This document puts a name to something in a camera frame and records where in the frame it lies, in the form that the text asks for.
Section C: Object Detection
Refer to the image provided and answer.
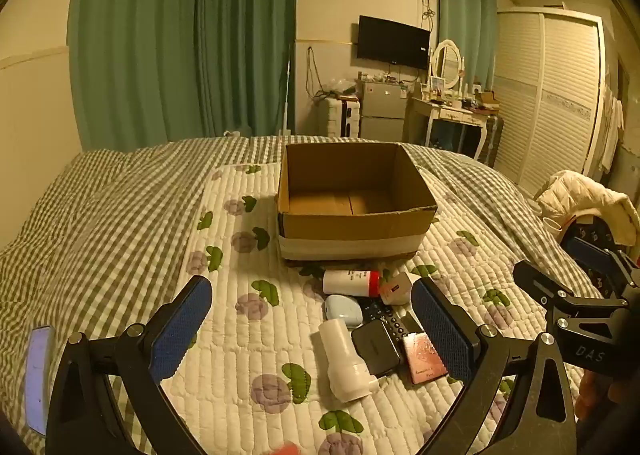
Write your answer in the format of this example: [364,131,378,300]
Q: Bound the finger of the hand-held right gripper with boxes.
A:
[512,259,630,316]
[561,235,640,298]

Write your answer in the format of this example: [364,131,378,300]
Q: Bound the narrow light green curtain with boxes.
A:
[435,0,499,96]

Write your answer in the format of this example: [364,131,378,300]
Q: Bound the smartphone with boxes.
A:
[24,325,56,436]

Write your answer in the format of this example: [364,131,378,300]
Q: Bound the black rectangular case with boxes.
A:
[351,321,402,378]

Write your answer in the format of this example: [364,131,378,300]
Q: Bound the white louvred wardrobe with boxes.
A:
[492,6,608,196]

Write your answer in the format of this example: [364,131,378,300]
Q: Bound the white charger plug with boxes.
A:
[378,271,420,306]

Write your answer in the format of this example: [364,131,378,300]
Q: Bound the white bottle with red cap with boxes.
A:
[322,269,381,297]

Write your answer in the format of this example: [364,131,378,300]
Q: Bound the dark patterned cloth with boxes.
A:
[565,215,626,248]

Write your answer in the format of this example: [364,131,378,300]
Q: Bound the hanging white towels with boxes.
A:
[597,75,626,173]

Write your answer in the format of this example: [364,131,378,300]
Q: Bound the floral quilted mat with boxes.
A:
[157,162,601,455]

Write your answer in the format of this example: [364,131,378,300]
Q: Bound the white puffer jacket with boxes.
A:
[535,170,640,248]

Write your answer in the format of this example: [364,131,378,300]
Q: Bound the wide green curtain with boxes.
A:
[70,0,201,153]

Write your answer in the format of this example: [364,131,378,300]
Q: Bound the pink printed card box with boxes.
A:
[402,331,449,385]

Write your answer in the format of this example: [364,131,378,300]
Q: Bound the small silver fridge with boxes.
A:
[359,80,407,140]

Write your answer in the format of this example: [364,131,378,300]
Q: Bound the person's right hand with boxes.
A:
[576,369,627,423]

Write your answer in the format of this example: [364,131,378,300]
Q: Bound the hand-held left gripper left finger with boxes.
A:
[45,275,213,455]

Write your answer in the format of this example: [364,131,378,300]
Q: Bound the black remote control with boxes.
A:
[360,297,418,341]

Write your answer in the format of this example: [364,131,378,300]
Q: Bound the white dressing table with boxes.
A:
[404,94,501,160]

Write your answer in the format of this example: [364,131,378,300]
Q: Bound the oval white vanity mirror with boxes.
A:
[430,39,464,90]

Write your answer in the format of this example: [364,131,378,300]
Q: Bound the white cylindrical bottle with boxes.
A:
[319,319,379,402]

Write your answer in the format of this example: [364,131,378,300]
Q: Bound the brown suitcase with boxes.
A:
[482,115,504,168]

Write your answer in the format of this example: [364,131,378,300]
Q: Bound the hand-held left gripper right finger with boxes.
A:
[410,276,578,455]

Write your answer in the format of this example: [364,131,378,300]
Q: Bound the light blue rounded case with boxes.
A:
[324,294,365,327]

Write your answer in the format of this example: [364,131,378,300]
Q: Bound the cardboard box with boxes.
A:
[276,142,439,263]

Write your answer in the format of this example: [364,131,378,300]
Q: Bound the white upright pole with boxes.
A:
[282,42,294,136]

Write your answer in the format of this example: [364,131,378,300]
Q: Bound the black wall cable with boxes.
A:
[305,46,327,100]

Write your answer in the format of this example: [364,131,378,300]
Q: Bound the black wall television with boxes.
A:
[357,15,432,70]

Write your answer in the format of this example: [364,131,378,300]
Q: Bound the clear plastic bag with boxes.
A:
[322,77,358,98]

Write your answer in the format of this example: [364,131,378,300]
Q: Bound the white suitcase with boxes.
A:
[320,97,362,138]

